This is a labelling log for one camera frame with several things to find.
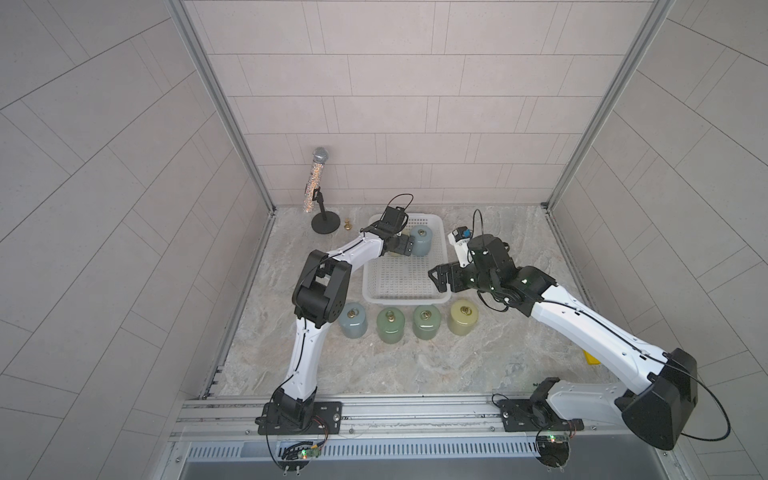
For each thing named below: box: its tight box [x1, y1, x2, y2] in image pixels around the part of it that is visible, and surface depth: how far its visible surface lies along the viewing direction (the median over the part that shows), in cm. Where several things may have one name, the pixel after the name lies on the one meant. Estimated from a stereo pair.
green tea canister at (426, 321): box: [412, 304, 442, 341], surface depth 82 cm
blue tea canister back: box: [411, 225, 433, 256], surface depth 99 cm
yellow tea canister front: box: [448, 299, 479, 337], surface depth 83 cm
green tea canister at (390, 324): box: [376, 307, 405, 344], surface depth 82 cm
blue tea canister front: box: [339, 302, 367, 339], surface depth 82 cm
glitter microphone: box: [304, 146, 329, 213], surface depth 94 cm
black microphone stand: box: [311, 186, 341, 235], surface depth 111 cm
